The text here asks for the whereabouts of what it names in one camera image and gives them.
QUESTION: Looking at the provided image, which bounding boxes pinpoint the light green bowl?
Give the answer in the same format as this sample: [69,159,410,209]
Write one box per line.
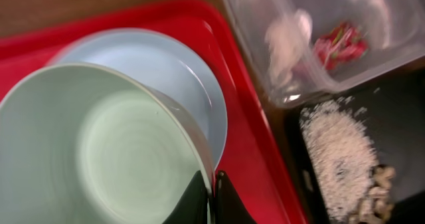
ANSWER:
[1,63,214,223]

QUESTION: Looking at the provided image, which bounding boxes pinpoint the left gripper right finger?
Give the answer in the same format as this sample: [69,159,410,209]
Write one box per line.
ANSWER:
[214,170,256,224]

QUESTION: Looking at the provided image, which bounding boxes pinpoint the food scraps rice and nuts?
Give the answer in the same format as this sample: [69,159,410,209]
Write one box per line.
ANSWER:
[299,96,395,223]

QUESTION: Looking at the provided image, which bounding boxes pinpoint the black tray bin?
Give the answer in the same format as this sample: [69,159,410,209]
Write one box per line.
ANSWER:
[284,70,424,223]

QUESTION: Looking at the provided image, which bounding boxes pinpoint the white napkin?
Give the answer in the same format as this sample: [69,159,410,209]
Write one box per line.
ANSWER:
[265,9,313,90]

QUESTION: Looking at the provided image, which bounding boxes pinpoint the clear plastic bin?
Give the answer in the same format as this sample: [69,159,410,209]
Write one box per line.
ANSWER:
[223,0,424,108]

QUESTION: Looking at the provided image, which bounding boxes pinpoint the light blue plate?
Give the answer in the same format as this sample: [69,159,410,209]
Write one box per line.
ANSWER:
[47,28,228,166]

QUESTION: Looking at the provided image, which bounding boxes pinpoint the red snack wrapper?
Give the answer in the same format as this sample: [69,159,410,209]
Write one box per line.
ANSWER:
[313,22,369,70]

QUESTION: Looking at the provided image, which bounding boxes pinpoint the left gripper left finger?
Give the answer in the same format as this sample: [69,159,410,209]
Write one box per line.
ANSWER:
[163,171,208,224]

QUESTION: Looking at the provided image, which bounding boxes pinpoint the red serving tray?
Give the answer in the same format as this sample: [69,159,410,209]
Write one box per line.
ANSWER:
[1,0,307,223]

